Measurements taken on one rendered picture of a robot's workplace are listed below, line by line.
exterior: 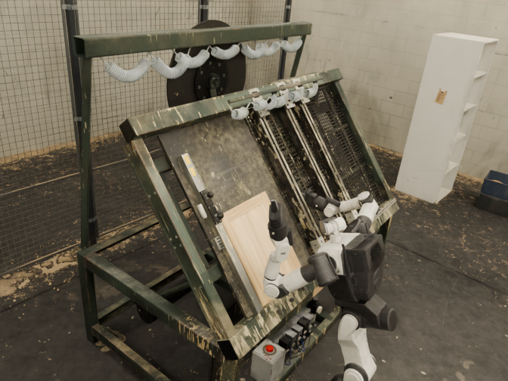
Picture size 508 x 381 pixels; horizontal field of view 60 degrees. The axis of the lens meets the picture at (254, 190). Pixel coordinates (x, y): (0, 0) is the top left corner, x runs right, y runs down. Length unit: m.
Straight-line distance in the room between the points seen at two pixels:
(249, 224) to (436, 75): 3.86
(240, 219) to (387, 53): 5.54
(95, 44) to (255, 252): 1.39
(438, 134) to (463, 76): 0.75
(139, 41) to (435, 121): 4.20
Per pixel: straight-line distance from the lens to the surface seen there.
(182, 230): 2.24
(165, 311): 2.64
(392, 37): 7.63
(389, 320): 2.39
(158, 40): 2.70
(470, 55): 5.78
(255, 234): 2.60
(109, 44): 2.50
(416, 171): 6.21
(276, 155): 2.88
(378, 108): 7.83
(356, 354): 2.60
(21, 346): 3.77
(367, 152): 3.87
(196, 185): 2.39
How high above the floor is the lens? 2.56
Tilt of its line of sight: 27 degrees down
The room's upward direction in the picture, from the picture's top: 5 degrees clockwise
